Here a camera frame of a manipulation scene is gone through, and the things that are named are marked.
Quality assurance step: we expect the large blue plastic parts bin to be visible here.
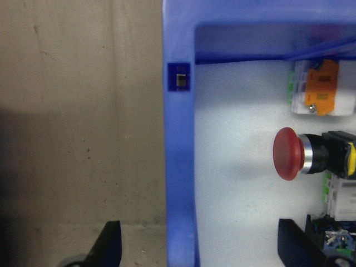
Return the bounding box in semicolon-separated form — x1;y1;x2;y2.
162;0;356;267

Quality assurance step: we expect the white green contact block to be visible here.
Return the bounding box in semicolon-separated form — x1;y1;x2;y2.
322;170;356;222

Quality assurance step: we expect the red mushroom push button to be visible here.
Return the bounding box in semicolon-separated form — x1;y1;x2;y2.
272;127;356;181

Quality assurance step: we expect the white foam bin liner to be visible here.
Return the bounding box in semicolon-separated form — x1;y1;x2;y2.
194;58;356;267

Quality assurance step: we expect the orange white contact block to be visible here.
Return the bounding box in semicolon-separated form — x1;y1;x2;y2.
286;58;356;116

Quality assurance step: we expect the black blue switch module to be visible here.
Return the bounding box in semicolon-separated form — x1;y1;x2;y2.
304;213;356;259

